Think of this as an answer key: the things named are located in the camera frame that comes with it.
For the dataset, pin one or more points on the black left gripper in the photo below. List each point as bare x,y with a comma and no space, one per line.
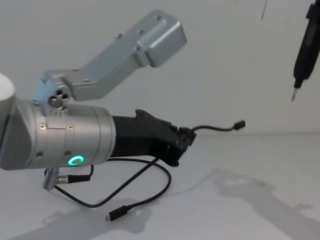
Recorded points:
145,137

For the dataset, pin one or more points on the silver and white left robot arm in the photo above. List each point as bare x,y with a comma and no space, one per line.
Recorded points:
75,135

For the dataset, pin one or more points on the white table cloth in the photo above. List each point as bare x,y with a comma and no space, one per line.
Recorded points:
250,212

